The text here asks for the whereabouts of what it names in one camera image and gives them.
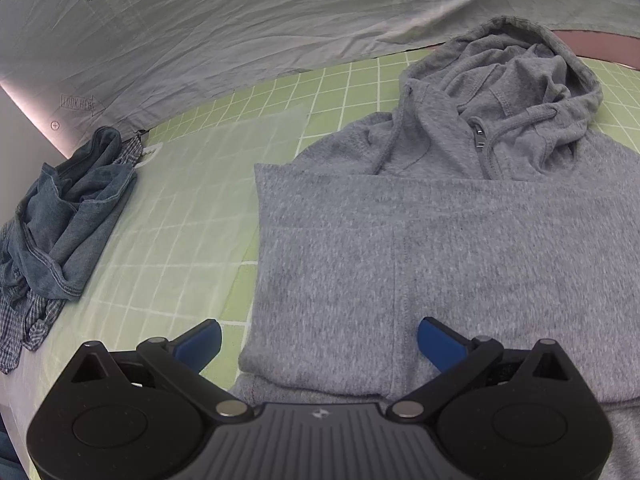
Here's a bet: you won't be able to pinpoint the blue denim garment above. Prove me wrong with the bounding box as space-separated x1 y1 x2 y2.
0 126 138 303

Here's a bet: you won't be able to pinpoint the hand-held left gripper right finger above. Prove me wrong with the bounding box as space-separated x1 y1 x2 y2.
388 316 594 423

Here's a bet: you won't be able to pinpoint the green grid mat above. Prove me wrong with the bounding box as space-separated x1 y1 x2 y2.
20 52 640 480

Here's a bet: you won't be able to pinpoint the grey zip hoodie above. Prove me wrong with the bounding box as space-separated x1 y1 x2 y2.
232 16 640 480

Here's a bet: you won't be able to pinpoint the grey printed sheet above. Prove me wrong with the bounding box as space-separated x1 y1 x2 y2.
0 0 640 161

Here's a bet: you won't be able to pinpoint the blue curtain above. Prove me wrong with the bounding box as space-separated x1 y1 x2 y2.
0 425 23 480

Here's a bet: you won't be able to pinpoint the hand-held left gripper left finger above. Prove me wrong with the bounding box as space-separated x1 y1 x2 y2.
60 318 253 423

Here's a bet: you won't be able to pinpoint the plaid shirt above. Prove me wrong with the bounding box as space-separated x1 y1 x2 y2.
0 135 146 376

